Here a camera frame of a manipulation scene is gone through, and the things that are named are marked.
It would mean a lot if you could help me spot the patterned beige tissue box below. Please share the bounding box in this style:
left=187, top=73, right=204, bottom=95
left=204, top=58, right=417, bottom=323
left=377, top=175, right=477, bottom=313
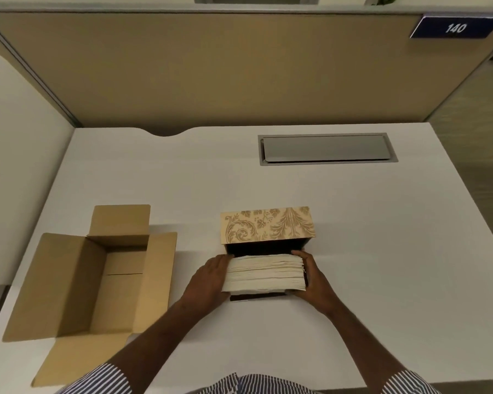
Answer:
left=220, top=207, right=316, bottom=302

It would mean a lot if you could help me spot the grey desk cable flap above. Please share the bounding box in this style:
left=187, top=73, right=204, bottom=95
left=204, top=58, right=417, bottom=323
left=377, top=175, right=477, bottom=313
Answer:
left=258, top=133, right=399, bottom=166

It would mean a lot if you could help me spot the person's right hand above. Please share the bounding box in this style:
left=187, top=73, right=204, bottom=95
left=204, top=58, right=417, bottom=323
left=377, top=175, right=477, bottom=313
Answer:
left=290, top=250, right=342, bottom=317

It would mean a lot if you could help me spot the person's right forearm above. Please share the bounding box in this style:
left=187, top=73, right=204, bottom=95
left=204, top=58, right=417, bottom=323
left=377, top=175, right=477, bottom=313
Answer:
left=322, top=300, right=409, bottom=385

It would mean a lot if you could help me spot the open brown cardboard box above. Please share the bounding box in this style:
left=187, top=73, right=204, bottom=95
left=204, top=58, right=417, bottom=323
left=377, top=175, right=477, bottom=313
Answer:
left=2, top=204, right=178, bottom=388

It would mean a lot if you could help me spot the blue number sign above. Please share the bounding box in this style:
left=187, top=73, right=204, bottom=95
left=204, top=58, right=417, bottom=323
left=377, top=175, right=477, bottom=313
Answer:
left=409, top=15, right=493, bottom=39

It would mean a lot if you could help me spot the person's left forearm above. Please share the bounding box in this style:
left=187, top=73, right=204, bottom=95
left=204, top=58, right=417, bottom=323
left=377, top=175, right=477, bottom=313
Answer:
left=105, top=297, right=220, bottom=384

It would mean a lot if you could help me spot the person's left hand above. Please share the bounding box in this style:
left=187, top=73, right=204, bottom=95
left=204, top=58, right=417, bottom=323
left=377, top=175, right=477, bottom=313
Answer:
left=181, top=254, right=234, bottom=313

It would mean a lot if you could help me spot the beige desk partition panel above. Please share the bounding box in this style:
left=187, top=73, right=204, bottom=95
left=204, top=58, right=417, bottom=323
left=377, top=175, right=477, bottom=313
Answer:
left=0, top=3, right=493, bottom=137

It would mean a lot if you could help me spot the striped blue white shirt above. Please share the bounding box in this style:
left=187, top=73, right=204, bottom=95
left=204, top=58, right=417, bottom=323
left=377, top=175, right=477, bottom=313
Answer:
left=58, top=363, right=441, bottom=394

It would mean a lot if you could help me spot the stack of white paper napkins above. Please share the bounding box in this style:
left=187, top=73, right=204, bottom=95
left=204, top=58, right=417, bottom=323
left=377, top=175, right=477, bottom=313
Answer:
left=222, top=253, right=307, bottom=293

